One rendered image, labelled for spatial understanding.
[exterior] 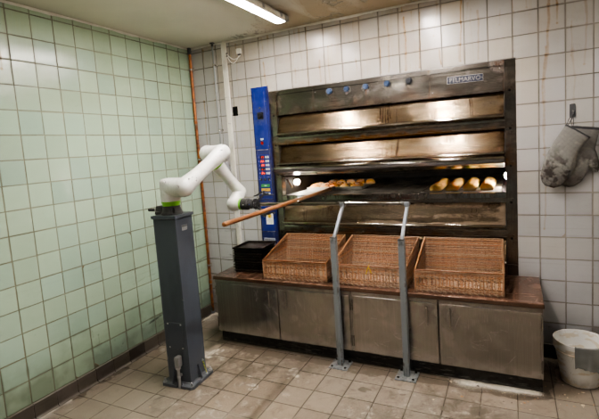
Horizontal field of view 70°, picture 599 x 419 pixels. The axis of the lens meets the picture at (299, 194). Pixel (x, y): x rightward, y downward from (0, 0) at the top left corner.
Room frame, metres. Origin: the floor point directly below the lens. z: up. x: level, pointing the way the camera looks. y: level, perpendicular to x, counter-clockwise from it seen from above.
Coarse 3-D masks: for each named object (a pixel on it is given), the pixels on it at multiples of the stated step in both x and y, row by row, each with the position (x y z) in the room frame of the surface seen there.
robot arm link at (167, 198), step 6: (162, 180) 2.90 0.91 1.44; (168, 180) 2.88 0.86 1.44; (162, 186) 2.89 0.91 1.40; (168, 186) 2.85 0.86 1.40; (162, 192) 2.90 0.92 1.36; (168, 192) 2.86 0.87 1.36; (162, 198) 2.90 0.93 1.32; (168, 198) 2.89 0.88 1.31; (174, 198) 2.90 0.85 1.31; (180, 198) 2.96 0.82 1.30; (162, 204) 2.91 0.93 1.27; (168, 204) 2.89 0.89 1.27; (174, 204) 2.90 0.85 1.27
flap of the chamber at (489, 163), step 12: (300, 168) 3.57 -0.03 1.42; (312, 168) 3.53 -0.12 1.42; (324, 168) 3.48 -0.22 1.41; (336, 168) 3.43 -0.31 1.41; (348, 168) 3.39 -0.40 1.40; (360, 168) 3.34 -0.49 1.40; (372, 168) 3.33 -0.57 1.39; (384, 168) 3.31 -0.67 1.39; (396, 168) 3.29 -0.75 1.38; (408, 168) 3.28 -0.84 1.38; (420, 168) 3.26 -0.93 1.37; (432, 168) 3.24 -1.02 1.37; (444, 168) 3.23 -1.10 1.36
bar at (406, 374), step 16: (336, 224) 3.07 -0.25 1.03; (336, 240) 2.99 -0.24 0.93; (400, 240) 2.76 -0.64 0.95; (336, 256) 2.97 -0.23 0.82; (400, 256) 2.76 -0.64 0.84; (336, 272) 2.97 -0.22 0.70; (400, 272) 2.76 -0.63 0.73; (336, 288) 2.97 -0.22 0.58; (400, 288) 2.77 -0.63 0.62; (336, 304) 2.97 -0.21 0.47; (400, 304) 2.77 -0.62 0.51; (336, 320) 2.98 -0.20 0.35; (336, 336) 2.98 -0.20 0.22; (336, 368) 2.93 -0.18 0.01
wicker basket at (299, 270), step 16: (288, 240) 3.75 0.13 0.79; (304, 240) 3.68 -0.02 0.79; (320, 240) 3.62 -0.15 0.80; (272, 256) 3.49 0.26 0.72; (288, 256) 3.71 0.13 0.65; (304, 256) 3.65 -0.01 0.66; (320, 256) 3.59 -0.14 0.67; (272, 272) 3.46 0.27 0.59; (288, 272) 3.26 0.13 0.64; (304, 272) 3.20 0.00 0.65; (320, 272) 3.14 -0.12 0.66
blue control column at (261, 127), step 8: (256, 88) 3.87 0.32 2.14; (264, 88) 3.84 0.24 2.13; (256, 96) 3.87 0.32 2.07; (264, 96) 3.84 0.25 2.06; (256, 104) 3.88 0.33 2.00; (264, 104) 3.84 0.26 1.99; (256, 112) 3.88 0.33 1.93; (264, 112) 3.84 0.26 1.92; (256, 120) 3.88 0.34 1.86; (264, 120) 3.85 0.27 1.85; (256, 128) 3.89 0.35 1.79; (264, 128) 3.85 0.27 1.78; (256, 136) 3.89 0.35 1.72; (264, 136) 3.85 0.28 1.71; (256, 144) 3.89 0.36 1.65; (264, 144) 3.85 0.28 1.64; (264, 152) 3.86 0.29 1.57; (272, 152) 3.85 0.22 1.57; (272, 160) 3.84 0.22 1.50; (272, 168) 3.83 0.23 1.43; (272, 176) 3.83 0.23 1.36; (272, 184) 3.83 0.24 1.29; (264, 200) 3.87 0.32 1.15; (272, 200) 3.84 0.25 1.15; (264, 208) 3.88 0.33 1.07; (264, 224) 3.88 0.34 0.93; (264, 232) 3.89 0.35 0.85; (272, 232) 3.85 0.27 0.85
